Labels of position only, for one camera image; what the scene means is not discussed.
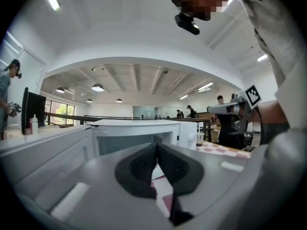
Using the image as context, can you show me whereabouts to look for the long dark wooden table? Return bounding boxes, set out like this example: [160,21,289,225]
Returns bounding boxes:
[167,117,214,142]

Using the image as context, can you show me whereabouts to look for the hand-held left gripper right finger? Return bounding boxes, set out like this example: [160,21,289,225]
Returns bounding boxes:
[157,143,267,230]

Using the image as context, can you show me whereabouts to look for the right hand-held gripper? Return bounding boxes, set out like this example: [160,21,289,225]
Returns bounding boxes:
[207,83,262,134]

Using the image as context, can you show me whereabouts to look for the person's right forearm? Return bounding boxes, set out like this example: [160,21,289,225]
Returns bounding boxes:
[249,101,290,124]

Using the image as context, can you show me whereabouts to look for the metal railing with wooden handrail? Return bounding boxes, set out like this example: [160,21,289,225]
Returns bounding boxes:
[44,111,142,127]

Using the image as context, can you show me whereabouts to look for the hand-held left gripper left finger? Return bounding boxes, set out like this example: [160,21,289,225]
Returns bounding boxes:
[33,142,172,230]

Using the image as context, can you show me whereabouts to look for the red white checkered tablecloth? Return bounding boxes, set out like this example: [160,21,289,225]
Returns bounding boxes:
[150,141,251,219]

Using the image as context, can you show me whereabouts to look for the black head camera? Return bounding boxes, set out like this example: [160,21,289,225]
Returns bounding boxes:
[174,12,201,35]

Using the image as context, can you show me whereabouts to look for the white microwave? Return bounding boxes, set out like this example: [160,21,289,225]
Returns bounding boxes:
[0,118,198,189]

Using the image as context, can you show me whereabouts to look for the white bottle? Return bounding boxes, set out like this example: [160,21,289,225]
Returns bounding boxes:
[32,114,39,135]

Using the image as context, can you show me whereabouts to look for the black monitor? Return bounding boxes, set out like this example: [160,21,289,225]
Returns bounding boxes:
[21,87,47,135]

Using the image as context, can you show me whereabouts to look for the person's grey sweatshirt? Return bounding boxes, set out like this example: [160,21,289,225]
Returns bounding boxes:
[234,0,307,138]

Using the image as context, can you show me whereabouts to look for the clear plastic cup with straw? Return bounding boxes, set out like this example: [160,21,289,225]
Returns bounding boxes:
[196,122,205,148]

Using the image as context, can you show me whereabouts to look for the window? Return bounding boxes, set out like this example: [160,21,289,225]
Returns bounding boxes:
[45,99,75,126]

